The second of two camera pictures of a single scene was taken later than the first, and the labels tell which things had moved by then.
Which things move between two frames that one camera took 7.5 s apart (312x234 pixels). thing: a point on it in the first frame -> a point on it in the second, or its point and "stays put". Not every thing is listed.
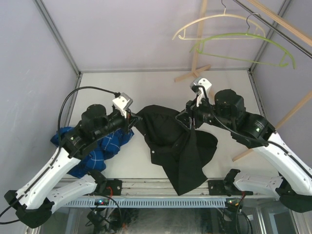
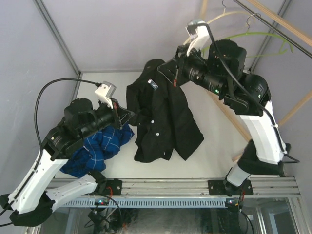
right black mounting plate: [219, 187] stays put
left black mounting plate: [116, 185] stays put
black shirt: [181, 151] -> [164, 123]
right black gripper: [191, 117] -> [175, 71]
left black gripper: [127, 125] -> [123, 116]
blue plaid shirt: [108, 146] stays put
